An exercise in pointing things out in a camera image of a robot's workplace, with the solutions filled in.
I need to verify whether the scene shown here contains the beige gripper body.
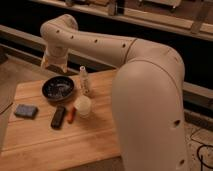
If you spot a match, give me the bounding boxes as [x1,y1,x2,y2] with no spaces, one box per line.
[41,50,68,73]

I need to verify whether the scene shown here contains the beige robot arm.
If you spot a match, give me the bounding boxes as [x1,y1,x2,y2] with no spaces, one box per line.
[40,14,189,171]

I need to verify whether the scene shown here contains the dark ceramic bowl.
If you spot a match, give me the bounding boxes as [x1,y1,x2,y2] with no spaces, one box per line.
[42,76,75,102]

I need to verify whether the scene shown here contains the clear plastic bottle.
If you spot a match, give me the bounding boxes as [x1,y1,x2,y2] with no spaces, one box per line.
[79,66,90,95]

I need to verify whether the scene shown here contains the white plastic cup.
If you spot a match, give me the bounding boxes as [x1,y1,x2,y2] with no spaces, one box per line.
[74,95,92,117]

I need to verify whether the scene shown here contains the small orange marker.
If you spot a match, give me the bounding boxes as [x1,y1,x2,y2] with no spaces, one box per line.
[67,107,76,124]

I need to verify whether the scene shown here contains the blue sponge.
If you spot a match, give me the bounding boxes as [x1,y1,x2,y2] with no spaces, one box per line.
[14,104,38,119]

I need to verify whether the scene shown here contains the black rectangular remote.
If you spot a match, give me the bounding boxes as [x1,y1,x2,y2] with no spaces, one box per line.
[51,106,66,129]

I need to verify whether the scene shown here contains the black cable on floor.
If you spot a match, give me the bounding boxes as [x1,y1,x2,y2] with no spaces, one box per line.
[189,126,213,171]

